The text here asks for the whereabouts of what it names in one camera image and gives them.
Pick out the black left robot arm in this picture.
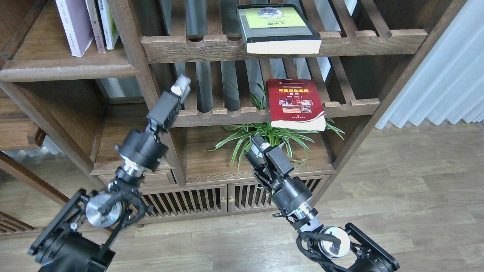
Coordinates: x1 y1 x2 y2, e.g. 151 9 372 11
28 75 191 272

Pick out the white curtain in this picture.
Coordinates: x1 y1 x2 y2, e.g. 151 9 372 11
376 0 484 129

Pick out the green spider plant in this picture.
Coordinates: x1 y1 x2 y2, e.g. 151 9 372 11
207 83 345 169

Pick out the red paperback book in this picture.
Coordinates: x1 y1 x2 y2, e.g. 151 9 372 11
267 79 326 131

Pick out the yellow and black thick book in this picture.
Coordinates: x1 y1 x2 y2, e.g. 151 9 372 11
237 3 322 55

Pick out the white green upright book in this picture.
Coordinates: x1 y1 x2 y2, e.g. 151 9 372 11
98 0 119 50

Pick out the dark wooden bookshelf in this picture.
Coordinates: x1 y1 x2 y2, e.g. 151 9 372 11
1 0 465 224

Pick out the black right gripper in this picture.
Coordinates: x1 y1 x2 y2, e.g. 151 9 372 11
245 134 312 218

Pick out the pale lilac paperback book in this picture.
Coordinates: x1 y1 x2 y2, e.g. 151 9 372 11
55 0 94 57

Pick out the brown upright book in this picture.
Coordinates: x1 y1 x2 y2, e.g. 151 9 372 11
85 0 106 53

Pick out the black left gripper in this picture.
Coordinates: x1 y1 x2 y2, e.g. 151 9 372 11
116 74 191 172

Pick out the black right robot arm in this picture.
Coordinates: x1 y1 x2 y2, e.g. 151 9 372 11
246 135 400 272

